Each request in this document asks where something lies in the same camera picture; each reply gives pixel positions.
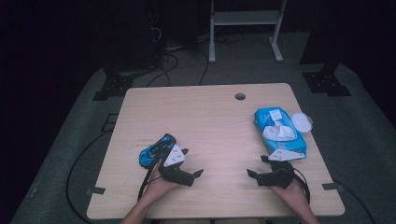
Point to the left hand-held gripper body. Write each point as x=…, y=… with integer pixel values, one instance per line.
x=174, y=174

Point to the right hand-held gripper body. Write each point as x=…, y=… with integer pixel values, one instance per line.
x=278, y=179

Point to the blue wet wipes pack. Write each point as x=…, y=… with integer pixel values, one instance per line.
x=291, y=144

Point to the white wet wipe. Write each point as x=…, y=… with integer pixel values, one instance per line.
x=278, y=132

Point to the blue toy car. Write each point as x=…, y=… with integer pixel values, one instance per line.
x=151, y=152

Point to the person's left hand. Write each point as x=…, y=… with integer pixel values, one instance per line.
x=158, y=186

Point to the person's right hand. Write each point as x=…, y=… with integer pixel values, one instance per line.
x=294, y=196

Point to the grey tape strip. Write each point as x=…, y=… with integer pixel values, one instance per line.
x=96, y=190
x=332, y=186

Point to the black stand base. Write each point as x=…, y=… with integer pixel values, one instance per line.
x=113, y=87
x=325, y=82

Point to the white metal stand frame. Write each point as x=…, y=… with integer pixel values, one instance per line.
x=246, y=17

